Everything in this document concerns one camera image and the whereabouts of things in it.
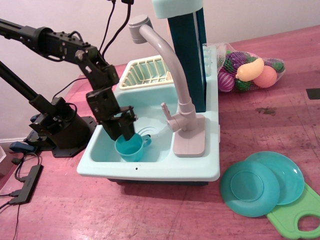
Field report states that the black usb hub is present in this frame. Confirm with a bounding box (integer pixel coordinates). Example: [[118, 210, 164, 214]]
[[8, 164, 44, 205]]

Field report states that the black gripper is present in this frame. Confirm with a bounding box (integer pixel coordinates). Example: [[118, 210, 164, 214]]
[[85, 87, 138, 141]]

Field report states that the black tape patch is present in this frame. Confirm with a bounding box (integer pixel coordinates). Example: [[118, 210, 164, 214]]
[[306, 88, 320, 100]]

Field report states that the purple striped toy fruit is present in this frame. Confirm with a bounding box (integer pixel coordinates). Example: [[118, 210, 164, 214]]
[[217, 71, 235, 92]]

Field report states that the teal plastic toy cup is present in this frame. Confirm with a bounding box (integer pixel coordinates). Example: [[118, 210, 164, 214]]
[[114, 133, 152, 162]]

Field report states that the teal plate back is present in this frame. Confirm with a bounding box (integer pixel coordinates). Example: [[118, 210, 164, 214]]
[[245, 151, 305, 205]]

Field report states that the light blue toy sink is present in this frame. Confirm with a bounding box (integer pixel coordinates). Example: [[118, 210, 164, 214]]
[[77, 45, 220, 182]]

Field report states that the yellow toy banana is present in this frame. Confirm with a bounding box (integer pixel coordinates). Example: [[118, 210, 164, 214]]
[[235, 58, 264, 82]]

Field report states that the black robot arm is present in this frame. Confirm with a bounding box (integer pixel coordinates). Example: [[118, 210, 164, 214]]
[[0, 20, 137, 158]]

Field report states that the teal plate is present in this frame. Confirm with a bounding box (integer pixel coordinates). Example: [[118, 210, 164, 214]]
[[220, 161, 280, 218], [245, 151, 305, 205]]

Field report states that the grey toy faucet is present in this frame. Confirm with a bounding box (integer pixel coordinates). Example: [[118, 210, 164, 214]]
[[128, 14, 206, 158]]

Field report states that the teal plate front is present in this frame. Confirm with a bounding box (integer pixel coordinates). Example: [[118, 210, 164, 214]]
[[220, 161, 280, 218]]

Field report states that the mesh bag of toy fruit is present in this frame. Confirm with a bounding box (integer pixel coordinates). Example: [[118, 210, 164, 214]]
[[202, 42, 286, 93]]

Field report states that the yellow toy dish rack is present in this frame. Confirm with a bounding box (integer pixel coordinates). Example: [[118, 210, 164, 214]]
[[118, 55, 174, 91]]

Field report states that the dark blue water tank tower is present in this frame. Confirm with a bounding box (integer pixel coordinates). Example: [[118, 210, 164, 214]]
[[152, 0, 207, 113]]

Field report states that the blue clamp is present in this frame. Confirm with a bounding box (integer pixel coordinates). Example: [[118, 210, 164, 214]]
[[9, 141, 37, 154]]

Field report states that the green plastic cutting board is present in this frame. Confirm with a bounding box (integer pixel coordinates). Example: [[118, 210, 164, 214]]
[[266, 184, 320, 240]]

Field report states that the orange toy fruit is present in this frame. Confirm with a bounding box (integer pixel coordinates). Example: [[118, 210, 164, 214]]
[[253, 65, 277, 88]]

